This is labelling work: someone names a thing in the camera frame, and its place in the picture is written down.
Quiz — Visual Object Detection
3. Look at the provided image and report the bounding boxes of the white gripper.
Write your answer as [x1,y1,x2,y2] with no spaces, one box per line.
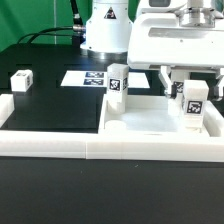
[127,14,224,101]

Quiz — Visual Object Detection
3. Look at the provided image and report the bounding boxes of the white square tabletop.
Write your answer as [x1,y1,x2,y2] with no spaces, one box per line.
[98,95,224,138]

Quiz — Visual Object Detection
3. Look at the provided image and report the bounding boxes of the white sheet with AprilTags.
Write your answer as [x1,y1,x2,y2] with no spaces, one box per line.
[61,70,150,89]

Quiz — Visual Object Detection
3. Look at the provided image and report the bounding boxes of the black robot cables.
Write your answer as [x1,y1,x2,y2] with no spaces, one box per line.
[17,0,88,44]

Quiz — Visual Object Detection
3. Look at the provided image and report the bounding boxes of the white U-shaped obstacle wall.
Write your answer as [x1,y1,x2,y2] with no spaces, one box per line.
[0,93,224,163]

